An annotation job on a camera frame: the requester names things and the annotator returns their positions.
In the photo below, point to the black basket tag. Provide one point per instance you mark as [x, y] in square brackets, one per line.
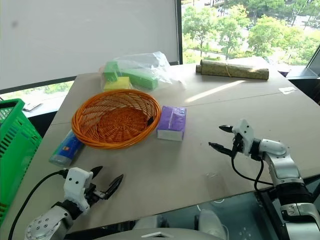
[150, 121]

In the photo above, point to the green plastic crate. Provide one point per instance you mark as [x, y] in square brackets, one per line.
[15, 142]

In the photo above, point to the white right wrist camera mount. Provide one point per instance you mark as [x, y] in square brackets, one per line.
[246, 136]

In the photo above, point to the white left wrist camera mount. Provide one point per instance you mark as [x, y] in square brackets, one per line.
[75, 185]

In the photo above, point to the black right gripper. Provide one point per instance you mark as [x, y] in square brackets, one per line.
[238, 143]

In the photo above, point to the clear plastic bag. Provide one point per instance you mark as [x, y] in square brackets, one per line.
[152, 65]

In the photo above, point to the long green box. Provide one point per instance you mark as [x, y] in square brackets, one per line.
[140, 78]

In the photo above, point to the black window frame post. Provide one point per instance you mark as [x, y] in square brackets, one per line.
[179, 30]

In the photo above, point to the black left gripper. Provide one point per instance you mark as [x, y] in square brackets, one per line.
[93, 193]

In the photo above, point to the grey rounded robot body shell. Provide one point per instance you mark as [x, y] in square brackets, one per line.
[175, 228]

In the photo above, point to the rolled olive mat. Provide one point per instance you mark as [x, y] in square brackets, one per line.
[240, 70]

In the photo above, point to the white roller blind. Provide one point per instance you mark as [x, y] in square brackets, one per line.
[87, 37]

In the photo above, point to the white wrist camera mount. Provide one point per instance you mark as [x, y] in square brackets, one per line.
[75, 185]
[246, 136]

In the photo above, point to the orange wicker basket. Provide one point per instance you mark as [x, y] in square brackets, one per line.
[115, 120]

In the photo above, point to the purple tissue pack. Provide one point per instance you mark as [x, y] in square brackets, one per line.
[173, 121]

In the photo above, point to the yellow sponge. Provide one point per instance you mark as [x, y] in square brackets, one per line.
[117, 84]

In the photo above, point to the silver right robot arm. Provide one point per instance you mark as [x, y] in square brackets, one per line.
[285, 172]

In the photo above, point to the small green box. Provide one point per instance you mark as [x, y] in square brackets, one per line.
[111, 71]

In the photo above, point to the blue tissue pack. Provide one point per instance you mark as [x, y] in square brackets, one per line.
[66, 150]

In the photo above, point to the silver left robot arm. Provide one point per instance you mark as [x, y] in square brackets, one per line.
[47, 222]

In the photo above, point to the clear tape piece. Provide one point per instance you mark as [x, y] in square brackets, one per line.
[288, 90]

